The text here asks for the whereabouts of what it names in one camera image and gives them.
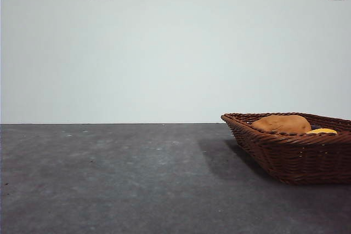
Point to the brown potato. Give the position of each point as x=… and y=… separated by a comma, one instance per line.
x=282, y=124

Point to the brown wicker basket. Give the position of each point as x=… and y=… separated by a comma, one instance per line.
x=296, y=157

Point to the yellow corn cob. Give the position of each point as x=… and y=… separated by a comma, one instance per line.
x=323, y=131

